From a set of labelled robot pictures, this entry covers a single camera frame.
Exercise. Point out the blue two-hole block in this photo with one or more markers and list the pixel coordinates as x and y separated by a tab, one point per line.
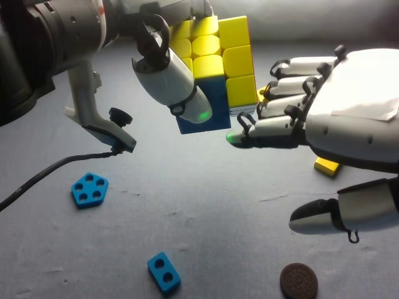
163	274

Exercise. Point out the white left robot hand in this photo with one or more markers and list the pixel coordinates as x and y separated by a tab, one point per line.
168	78

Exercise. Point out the yellow rectangular block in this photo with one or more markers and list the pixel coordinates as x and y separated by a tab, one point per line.
325	168

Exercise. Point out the yellow pentagon block with holes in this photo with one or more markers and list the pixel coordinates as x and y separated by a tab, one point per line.
261	95

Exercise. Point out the yellow and blue puzzle cube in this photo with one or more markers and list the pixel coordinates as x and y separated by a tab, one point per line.
237	62

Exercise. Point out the blue pentagon block with holes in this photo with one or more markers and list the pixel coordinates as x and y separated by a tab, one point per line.
88	190

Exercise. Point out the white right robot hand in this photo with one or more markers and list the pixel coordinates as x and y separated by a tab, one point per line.
352	102

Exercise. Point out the chocolate sandwich cookie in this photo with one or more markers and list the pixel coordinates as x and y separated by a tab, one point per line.
298	281

